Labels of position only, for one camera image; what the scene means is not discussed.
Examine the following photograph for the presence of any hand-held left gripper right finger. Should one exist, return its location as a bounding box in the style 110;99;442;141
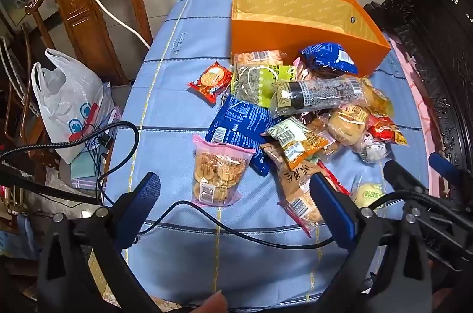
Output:
310;173;434;313

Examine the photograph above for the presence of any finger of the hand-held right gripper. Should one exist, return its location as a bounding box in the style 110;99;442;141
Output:
383;160;426;197
429;152;468;185

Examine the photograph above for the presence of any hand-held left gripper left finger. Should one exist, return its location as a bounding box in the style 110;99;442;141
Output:
37;172;162;313

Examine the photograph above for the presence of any orange cardboard box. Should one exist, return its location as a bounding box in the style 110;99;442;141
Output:
230;0;391;77

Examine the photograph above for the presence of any person's left hand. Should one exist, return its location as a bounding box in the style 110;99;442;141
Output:
192;290;229;313

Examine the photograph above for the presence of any green-label cake packet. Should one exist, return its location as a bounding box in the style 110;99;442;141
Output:
349;174;392;212

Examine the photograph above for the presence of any small white snack packet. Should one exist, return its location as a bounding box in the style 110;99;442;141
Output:
351;137;388;164

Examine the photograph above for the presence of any brown pastry packet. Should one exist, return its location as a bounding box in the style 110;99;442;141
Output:
260;143;351;238

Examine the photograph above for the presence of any red snack packet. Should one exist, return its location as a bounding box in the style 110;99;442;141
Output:
366;113;409;147

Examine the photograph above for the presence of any pink cloth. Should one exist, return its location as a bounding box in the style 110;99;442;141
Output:
384;32;444;199

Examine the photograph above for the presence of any teal paper box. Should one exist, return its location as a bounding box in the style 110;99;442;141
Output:
70;147;108;184

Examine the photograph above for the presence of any clear bread bun packet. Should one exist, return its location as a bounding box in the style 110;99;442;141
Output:
325;104;370;147

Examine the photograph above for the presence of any orange white-label packet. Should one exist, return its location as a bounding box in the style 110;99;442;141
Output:
266;116;329;169

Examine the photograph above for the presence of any pink-edged clear cookie bag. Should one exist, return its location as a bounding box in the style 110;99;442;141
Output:
191;134;257;207

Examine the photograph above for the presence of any yellow snack packet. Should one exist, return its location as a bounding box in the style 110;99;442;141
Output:
360;77;394;116

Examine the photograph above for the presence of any blue checked cloth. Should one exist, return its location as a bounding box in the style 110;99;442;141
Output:
105;0;431;302

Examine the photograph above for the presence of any long dark clear packet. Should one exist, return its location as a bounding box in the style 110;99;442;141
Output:
269;76;365;119

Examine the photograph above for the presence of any large blue snack packet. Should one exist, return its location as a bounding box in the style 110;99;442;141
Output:
205;94;281;177

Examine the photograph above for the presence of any white printed plastic bag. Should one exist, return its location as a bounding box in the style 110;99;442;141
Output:
31;48;115;164

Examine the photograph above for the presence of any red cookie packet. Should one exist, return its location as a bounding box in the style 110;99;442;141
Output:
186;61;233;105

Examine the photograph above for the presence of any dark carved wooden furniture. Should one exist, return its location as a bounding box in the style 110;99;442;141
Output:
364;0;473;173

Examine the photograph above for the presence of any small blue snack packet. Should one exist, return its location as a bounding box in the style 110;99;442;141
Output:
299;43;359;75

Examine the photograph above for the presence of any green seed packet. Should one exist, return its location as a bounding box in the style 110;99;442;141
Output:
231;64;296;107

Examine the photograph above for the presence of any orange rice cracker packet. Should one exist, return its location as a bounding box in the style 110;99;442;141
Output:
232;50;287;68

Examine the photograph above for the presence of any carved wooden chair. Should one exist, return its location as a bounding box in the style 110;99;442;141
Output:
25;0;154;85

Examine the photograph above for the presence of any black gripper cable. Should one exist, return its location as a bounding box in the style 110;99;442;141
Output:
138;200;335;250

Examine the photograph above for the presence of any black cable bundle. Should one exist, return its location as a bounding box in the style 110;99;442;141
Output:
0;121;140;206

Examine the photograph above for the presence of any white power cable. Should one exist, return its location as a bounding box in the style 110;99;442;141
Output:
59;0;151;49

